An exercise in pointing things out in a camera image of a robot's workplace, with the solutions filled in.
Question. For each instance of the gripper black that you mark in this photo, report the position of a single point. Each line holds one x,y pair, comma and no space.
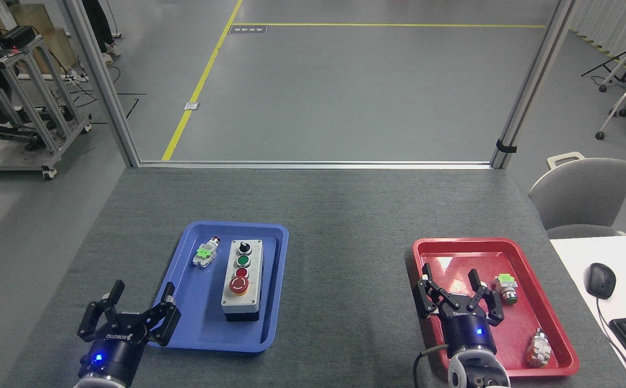
469,334
112,355

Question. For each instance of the grey control box with buttons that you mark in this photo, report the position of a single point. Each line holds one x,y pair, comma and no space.
242,293

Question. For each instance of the red plastic tray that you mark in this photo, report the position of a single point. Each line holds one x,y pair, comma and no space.
469,256

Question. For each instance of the blue plastic tray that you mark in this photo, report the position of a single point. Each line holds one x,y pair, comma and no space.
200,312

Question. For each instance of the black computer mouse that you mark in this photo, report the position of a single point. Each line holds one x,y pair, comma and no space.
600,280

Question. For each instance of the grey padded chair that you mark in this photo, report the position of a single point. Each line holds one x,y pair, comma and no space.
582,194

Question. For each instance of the silver floor outlet cover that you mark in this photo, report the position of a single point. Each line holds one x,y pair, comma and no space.
192,105

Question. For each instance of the black tripod stand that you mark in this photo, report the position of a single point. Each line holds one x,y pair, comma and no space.
609,62

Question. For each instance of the brown wooden crate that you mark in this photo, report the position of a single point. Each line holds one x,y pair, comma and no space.
49,37

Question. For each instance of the person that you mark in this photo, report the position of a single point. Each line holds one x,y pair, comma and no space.
97,21

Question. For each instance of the dark floor label plate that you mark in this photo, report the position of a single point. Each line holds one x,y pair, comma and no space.
248,29

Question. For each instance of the white curtain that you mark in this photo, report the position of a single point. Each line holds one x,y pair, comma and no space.
620,21

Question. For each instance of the green push button switch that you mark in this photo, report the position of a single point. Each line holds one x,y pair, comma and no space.
507,290

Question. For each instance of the orange push button switch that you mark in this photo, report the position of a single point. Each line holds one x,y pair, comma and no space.
539,349

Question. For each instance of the red-capped switch with green block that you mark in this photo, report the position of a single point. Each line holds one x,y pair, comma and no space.
205,253

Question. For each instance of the silver aluminium rail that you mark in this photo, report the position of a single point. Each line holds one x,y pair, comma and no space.
313,164

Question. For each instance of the aluminium frame cart on wheels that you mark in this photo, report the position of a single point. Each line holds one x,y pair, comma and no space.
38,108

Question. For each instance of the silver post with black clip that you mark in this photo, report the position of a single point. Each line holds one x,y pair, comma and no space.
534,81

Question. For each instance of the silver aluminium post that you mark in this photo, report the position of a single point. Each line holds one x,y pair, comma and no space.
100,81

